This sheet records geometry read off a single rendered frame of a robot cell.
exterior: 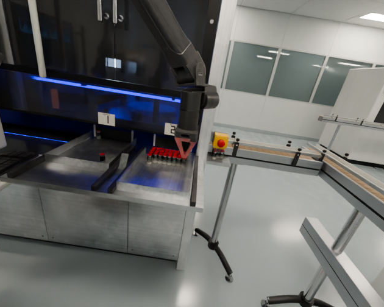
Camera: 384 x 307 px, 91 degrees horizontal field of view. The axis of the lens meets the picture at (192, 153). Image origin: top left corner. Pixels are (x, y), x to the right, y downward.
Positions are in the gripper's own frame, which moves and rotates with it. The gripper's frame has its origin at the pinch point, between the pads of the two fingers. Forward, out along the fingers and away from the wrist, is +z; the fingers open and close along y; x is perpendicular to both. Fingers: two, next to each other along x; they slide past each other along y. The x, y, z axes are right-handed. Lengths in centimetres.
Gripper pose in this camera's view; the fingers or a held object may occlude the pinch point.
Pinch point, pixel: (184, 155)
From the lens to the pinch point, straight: 59.9
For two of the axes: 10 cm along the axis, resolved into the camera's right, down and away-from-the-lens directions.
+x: -9.9, -1.3, 0.1
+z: -1.2, 9.1, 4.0
